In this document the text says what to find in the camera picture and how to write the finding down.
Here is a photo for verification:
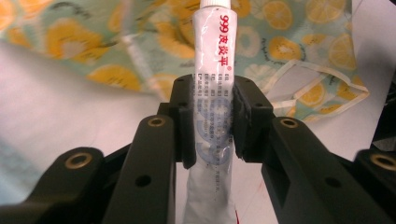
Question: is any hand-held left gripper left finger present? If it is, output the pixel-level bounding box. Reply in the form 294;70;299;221
102;74;198;224

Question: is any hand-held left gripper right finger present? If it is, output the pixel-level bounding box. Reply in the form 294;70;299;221
231;75;389;224

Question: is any white table mat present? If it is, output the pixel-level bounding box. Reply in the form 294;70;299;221
0;0;396;224

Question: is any white ointment tube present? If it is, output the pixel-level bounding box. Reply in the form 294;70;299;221
181;0;240;224

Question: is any orange-slice print cloth bag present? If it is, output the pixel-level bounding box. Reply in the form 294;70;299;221
0;0;371;123

